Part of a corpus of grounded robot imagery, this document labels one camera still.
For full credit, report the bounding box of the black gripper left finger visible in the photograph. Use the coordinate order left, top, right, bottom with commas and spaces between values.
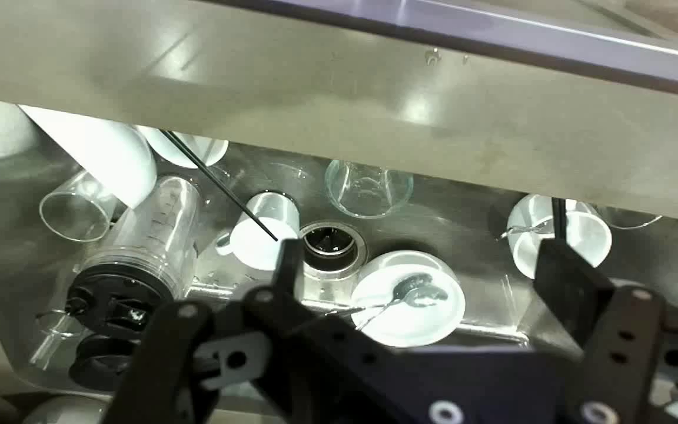
274, 237, 303, 289

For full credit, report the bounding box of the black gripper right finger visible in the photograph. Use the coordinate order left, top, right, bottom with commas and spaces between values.
533, 197, 615, 346

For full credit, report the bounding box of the sink drain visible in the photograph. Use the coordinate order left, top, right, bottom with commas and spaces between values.
302, 222, 363, 271

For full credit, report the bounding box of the small white cup in sink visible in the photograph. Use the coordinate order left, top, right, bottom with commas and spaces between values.
215, 191, 302, 271

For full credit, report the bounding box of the white plate in sink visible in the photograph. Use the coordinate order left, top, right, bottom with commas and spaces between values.
136, 125, 229, 170

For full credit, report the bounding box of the stainless steel sink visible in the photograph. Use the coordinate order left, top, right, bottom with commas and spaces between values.
0, 0, 678, 402

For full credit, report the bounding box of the clear drinking glass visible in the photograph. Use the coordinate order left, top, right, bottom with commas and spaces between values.
324, 159, 414, 219

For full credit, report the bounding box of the white bowl with spoon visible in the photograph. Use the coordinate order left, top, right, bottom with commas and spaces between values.
350, 249, 467, 349

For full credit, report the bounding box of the metal spoon in bowl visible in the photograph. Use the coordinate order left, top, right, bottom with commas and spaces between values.
350, 273, 449, 329

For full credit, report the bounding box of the blender jar with black lid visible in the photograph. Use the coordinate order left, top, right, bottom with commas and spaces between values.
67, 177, 200, 339

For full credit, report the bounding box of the black chopstick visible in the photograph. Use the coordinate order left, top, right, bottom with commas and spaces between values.
160, 129, 278, 243

